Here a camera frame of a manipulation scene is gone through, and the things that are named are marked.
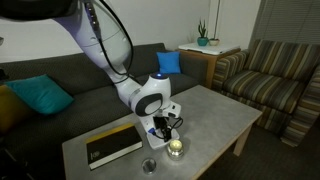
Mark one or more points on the small white plant pot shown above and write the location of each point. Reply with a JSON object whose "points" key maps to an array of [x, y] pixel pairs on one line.
{"points": [[214, 42]]}

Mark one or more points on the black and yellow book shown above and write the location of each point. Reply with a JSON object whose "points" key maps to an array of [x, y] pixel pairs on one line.
{"points": [[112, 144]]}

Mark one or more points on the grey top coffee table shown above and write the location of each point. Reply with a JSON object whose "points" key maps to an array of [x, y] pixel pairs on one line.
{"points": [[212, 123]]}

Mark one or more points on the succulent in teal pot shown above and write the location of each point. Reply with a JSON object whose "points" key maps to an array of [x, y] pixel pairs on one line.
{"points": [[202, 40]]}

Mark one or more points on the white plastic container lid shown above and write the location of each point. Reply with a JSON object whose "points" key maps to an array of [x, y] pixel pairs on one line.
{"points": [[156, 139]]}

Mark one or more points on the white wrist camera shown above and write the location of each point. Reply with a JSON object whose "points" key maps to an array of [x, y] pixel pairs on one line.
{"points": [[173, 110]]}

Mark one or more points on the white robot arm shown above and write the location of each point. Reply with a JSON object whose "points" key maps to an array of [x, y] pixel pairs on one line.
{"points": [[100, 34]]}

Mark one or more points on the window blinds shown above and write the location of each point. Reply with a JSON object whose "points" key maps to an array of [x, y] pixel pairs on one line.
{"points": [[296, 21]]}

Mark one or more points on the blue throw pillow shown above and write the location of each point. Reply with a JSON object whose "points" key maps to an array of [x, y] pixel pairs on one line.
{"points": [[169, 62]]}

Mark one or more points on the lit candle in glass jar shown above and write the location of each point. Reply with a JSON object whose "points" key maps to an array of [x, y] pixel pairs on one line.
{"points": [[175, 150]]}

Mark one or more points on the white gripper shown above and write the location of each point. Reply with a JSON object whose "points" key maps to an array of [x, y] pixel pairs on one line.
{"points": [[149, 126]]}

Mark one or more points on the striped fabric armchair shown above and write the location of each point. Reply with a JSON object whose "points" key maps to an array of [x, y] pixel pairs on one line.
{"points": [[281, 79]]}

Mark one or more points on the wooden side table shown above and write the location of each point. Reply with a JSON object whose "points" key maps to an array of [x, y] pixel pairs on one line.
{"points": [[211, 54]]}

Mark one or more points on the mustard yellow throw pillow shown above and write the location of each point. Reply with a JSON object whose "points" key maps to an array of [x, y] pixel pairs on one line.
{"points": [[12, 109]]}

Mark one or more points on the teal throw pillow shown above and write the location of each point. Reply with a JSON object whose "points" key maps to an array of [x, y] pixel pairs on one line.
{"points": [[41, 93]]}

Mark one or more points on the dark grey fabric sofa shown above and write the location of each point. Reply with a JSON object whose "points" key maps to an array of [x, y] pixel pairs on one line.
{"points": [[36, 142]]}

